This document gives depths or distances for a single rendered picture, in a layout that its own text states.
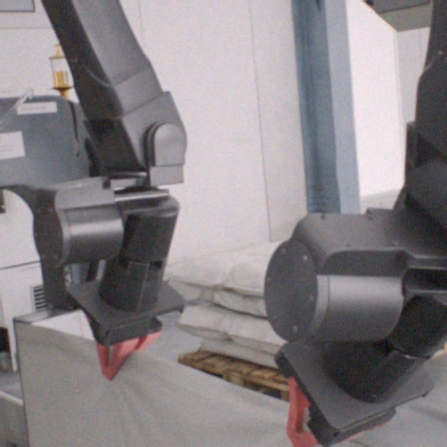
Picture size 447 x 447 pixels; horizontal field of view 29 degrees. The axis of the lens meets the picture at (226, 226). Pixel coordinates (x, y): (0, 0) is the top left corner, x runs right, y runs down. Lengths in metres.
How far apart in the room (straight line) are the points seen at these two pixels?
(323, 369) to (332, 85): 6.17
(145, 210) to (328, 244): 0.32
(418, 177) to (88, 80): 0.34
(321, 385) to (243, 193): 6.00
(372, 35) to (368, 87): 0.44
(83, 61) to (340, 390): 0.36
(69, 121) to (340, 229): 0.68
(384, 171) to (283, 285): 7.20
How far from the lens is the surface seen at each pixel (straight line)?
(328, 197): 6.97
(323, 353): 0.58
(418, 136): 0.49
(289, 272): 0.48
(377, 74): 7.65
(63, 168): 1.10
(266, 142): 6.71
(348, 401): 0.57
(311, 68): 6.99
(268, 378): 3.87
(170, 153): 0.75
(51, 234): 0.74
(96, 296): 0.82
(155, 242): 0.77
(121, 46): 0.75
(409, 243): 0.49
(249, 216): 6.59
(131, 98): 0.75
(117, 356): 0.84
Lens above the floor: 1.30
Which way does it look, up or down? 7 degrees down
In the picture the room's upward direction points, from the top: 5 degrees counter-clockwise
